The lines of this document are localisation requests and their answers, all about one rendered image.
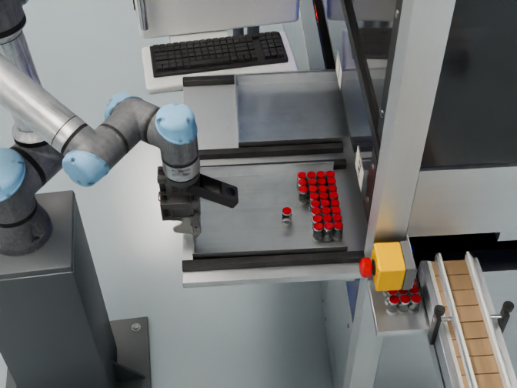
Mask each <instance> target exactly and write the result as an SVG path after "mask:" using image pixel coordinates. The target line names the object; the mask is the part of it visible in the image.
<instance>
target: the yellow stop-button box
mask: <svg viewBox="0 0 517 388"><path fill-rule="evenodd" d="M371 262H372V265H373V270H372V276H373V280H374V284H375V290H376V291H389V290H400V289H402V290H410V289H411V286H412V280H413V276H414V273H415V264H414V261H413V258H412V252H411V249H410V245H409V241H401V242H400V243H399V242H378V243H374V245H373V250H372V258H371Z"/></svg>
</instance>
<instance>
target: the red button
mask: <svg viewBox="0 0 517 388"><path fill-rule="evenodd" d="M372 270H373V265H372V262H371V259H370V258H362V259H360V262H359V272H360V274H361V276H362V277H364V278H371V277H372Z"/></svg>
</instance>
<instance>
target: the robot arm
mask: <svg viewBox="0 0 517 388"><path fill-rule="evenodd" d="M27 2H28V0H0V105H2V106H3V107H4V108H6V109H7V110H8V111H9V112H10V113H11V115H12V118H13V120H14V124H13V126H12V137H13V139H14V141H15V144H14V145H13V146H12V147H10V148H0V253H1V254H2V255H5V256H23V255H27V254H29V253H33V252H34V251H36V250H37V249H39V248H41V247H42V246H43V245H44V244H45V243H46V242H47V241H48V239H49V237H50V235H51V234H52V221H51V219H50V216H49V214H48V213H47V211H46V210H45V209H44V208H43V207H42V206H41V205H40V204H39V203H38V202H37V201H36V198H35V194H36V193H37V191H39V190H40V188H41V187H43V186H44V185H45V184H46V183H47V182H48V181H49V180H50V179H51V178H52V177H53V176H55V175H56V174H57V173H58V172H59V171H60V170H61V169H62V168H63V169H64V171H65V173H66V174H67V175H69V178H70V179H71V180H72V181H73V182H75V183H76V184H78V185H80V186H84V187H89V186H93V185H94V184H96V183H97V182H98V181H99V180H100V179H101V178H102V177H104V176H106V175H107V174H108V173H109V171H110V170H111V169H112V168H113V167H114V166H115V165H116V164H117V163H118V162H119V161H120V160H121V159H122V158H123V157H124V156H125V155H126V154H127V153H128V152H129V151H131V150H132V149H133V148H134V147H135V146H136V145H137V144H138V143H139V142H140V141H143V142H146V143H148V144H149V145H152V146H156V147H158V148H160V152H161V157H162V166H158V175H157V181H158V184H159V188H160V191H159V192H158V200H159V202H160V208H161V214H162V221H168V220H171V221H181V222H182V223H181V224H179V225H177V226H174V227H173V231H174V232H177V233H185V234H192V235H193V236H194V237H198V236H199V235H200V233H201V218H200V215H201V204H200V197H202V198H203V199H207V200H210V201H213V202H216V203H218V204H221V205H224V206H227V207H229V208H234V207H235V206H236V205H237V204H238V188H237V187H236V186H232V185H230V184H228V183H225V182H222V181H219V180H217V179H213V178H211V177H209V176H205V175H203V174H201V173H200V171H199V170H200V160H199V152H198V138H197V133H198V128H197V125H196V122H195V115H194V112H193V111H192V110H191V109H190V108H189V107H188V106H187V105H184V104H182V103H179V104H175V103H169V104H167V105H164V106H162V107H158V106H157V105H153V104H152V103H150V102H146V101H145V100H143V99H141V98H139V97H138V96H133V95H129V94H127V93H124V92H120V93H117V94H115V95H114V96H112V97H111V98H110V99H109V104H107V105H106V107H105V112H104V118H105V121H104V122H103V123H102V124H101V125H100V126H98V127H97V128H96V129H93V128H92V127H91V126H90V125H88V124H87V123H86V122H84V121H83V120H82V119H80V118H79V117H78V116H77V115H76V114H75V113H74V112H72V111H71V110H70V109H68V108H67V107H66V106H65V105H63V104H62V103H61V102H60V101H59V100H57V99H56V98H55V97H54V96H53V95H51V94H50V93H49V92H47V91H46V90H45V89H44V88H43V87H42V84H41V81H40V78H39V76H38V72H37V70H36V67H35V63H34V61H33V58H32V55H31V52H30V50H29V47H28V43H27V42H26V39H25V35H24V32H23V30H22V29H23V28H24V27H25V24H26V22H27V20H26V16H25V12H24V10H23V7H22V6H23V5H25V4H27ZM159 197H160V199H159Z"/></svg>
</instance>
